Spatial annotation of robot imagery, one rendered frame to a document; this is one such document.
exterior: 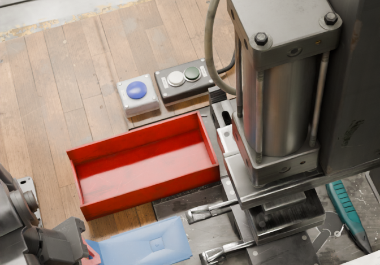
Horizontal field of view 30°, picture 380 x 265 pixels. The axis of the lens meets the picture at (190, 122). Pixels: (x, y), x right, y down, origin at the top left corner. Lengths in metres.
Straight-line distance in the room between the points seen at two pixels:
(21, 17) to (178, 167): 1.62
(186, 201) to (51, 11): 1.65
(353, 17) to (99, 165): 0.76
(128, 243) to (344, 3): 0.60
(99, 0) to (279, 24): 2.13
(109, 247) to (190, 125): 0.30
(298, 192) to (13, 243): 0.38
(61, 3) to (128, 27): 1.33
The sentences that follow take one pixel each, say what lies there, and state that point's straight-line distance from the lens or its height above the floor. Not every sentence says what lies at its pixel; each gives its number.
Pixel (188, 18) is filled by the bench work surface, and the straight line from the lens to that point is 1.50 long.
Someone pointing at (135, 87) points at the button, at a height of 0.94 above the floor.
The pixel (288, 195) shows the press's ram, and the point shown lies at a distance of 0.98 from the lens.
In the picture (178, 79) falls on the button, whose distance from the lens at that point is 1.36.
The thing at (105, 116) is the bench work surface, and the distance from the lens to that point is 1.38.
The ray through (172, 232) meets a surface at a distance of 1.14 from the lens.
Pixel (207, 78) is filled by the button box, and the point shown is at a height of 0.93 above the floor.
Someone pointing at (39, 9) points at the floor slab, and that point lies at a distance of 2.82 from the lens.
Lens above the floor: 2.04
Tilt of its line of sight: 58 degrees down
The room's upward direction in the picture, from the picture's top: 8 degrees counter-clockwise
